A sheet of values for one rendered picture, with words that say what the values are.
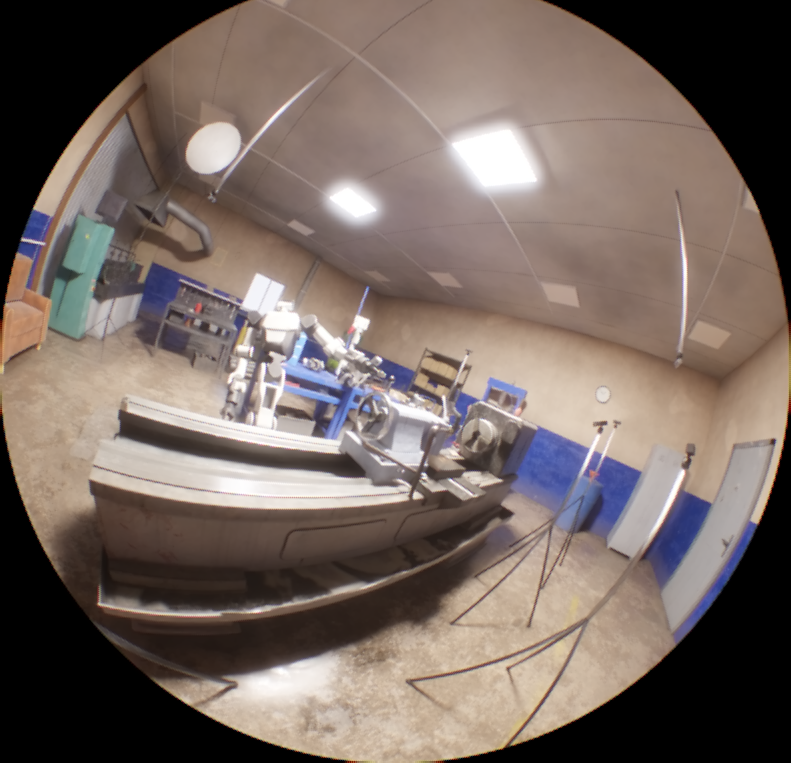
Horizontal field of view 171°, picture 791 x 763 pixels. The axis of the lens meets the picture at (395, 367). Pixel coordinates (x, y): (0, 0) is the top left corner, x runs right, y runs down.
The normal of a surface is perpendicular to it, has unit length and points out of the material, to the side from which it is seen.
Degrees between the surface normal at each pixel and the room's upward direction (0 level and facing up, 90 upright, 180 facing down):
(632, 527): 90
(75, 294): 90
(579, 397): 90
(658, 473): 90
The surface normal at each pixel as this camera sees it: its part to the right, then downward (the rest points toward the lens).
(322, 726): 0.40, -0.92
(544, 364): -0.67, -0.28
